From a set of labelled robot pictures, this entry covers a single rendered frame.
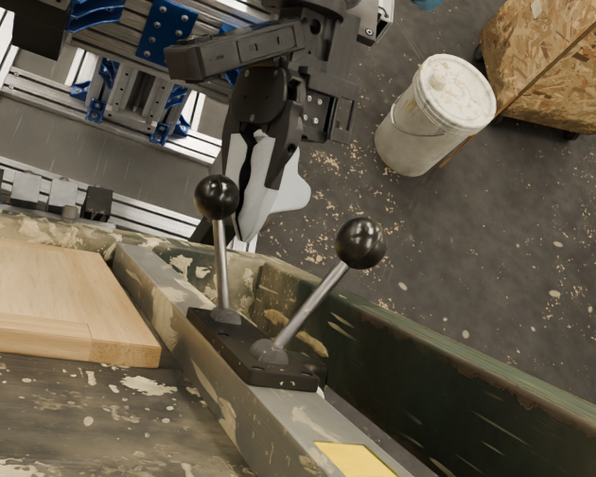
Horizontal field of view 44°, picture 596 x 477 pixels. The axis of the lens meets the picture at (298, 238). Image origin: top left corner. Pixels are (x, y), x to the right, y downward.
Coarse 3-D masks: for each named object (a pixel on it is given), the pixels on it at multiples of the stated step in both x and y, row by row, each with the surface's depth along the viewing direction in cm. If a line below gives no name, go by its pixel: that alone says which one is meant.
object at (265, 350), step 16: (352, 224) 52; (368, 224) 52; (336, 240) 52; (352, 240) 51; (368, 240) 51; (384, 240) 52; (352, 256) 52; (368, 256) 51; (336, 272) 52; (320, 288) 52; (304, 304) 52; (320, 304) 52; (304, 320) 52; (288, 336) 51; (256, 352) 51; (272, 352) 50
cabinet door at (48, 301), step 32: (0, 256) 93; (32, 256) 99; (64, 256) 103; (96, 256) 110; (0, 288) 74; (32, 288) 77; (64, 288) 81; (96, 288) 83; (0, 320) 60; (32, 320) 62; (64, 320) 64; (96, 320) 67; (128, 320) 70; (32, 352) 58; (64, 352) 59; (96, 352) 60; (128, 352) 61; (160, 352) 62
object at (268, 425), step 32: (128, 256) 102; (128, 288) 97; (160, 288) 79; (192, 288) 84; (160, 320) 75; (192, 352) 61; (224, 384) 52; (224, 416) 50; (256, 416) 45; (288, 416) 42; (320, 416) 44; (256, 448) 44; (288, 448) 39
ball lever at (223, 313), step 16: (208, 176) 61; (224, 176) 61; (208, 192) 60; (224, 192) 60; (208, 208) 60; (224, 208) 60; (224, 224) 62; (224, 240) 62; (224, 256) 62; (224, 272) 62; (224, 288) 62; (224, 304) 62; (224, 320) 61; (240, 320) 62
